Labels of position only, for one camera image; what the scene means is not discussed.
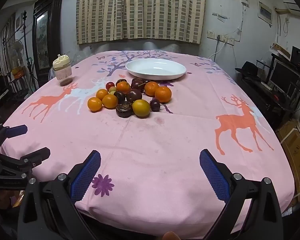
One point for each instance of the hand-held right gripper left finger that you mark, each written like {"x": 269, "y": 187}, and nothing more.
{"x": 86, "y": 177}

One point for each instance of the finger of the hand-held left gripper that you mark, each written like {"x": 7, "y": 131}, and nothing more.
{"x": 36, "y": 157}
{"x": 16, "y": 130}

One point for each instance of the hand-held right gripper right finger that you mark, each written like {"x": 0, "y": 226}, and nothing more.
{"x": 213, "y": 177}

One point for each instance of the large dark purple plum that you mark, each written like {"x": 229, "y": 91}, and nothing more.
{"x": 134, "y": 95}

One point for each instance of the white oval plate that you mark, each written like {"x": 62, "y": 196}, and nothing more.
{"x": 156, "y": 68}

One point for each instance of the person's right hand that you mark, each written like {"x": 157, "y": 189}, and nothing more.
{"x": 170, "y": 236}

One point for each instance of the pink printed tablecloth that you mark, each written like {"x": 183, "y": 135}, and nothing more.
{"x": 150, "y": 140}

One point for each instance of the standing electric fan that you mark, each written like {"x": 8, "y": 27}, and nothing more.
{"x": 17, "y": 48}

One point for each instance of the large cardboard box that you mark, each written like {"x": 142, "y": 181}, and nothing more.
{"x": 297, "y": 160}

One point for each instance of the yellow cherry tomato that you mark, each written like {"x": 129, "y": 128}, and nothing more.
{"x": 112, "y": 90}

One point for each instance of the black computer desk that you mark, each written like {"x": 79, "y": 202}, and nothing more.
{"x": 262, "y": 100}

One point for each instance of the dark red cherry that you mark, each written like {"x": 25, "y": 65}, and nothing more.
{"x": 155, "y": 104}
{"x": 146, "y": 81}

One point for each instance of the red cherry tomato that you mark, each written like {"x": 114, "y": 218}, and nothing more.
{"x": 110, "y": 85}

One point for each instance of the dark wooden framed picture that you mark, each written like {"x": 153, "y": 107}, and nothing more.
{"x": 46, "y": 35}

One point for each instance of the black hat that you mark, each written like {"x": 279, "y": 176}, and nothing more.
{"x": 247, "y": 69}

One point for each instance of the computer monitor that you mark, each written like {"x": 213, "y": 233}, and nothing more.
{"x": 282, "y": 76}

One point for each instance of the small cardboard box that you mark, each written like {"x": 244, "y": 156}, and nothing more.
{"x": 280, "y": 50}

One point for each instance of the black speaker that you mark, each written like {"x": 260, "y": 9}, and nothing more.
{"x": 298, "y": 57}

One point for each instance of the beige checked curtain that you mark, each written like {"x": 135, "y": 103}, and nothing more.
{"x": 140, "y": 10}

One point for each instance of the white air conditioner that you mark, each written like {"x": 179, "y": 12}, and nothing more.
{"x": 291, "y": 3}

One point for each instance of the double white wall socket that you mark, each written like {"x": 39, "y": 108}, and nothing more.
{"x": 227, "y": 40}

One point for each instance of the single white wall socket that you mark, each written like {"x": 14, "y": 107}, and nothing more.
{"x": 211, "y": 34}

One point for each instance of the white wall electrical box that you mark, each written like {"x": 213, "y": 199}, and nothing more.
{"x": 265, "y": 13}

